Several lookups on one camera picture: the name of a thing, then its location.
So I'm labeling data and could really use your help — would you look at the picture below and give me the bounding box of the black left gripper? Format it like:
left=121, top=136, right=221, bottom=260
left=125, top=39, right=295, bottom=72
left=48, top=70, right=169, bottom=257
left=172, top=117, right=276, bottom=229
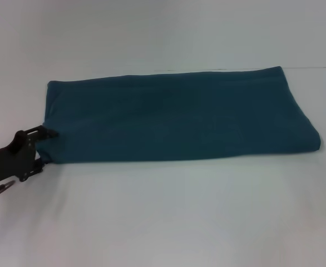
left=0, top=125, right=60, bottom=186

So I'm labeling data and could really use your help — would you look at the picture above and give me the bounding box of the blue t-shirt with FREE print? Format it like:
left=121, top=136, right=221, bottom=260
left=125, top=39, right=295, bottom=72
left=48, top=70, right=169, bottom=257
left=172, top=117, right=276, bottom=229
left=36, top=66, right=323, bottom=166

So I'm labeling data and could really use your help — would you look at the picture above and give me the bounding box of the left arm cable with plug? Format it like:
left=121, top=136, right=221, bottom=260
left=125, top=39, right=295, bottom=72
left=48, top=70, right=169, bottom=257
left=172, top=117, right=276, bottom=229
left=0, top=180, right=16, bottom=197

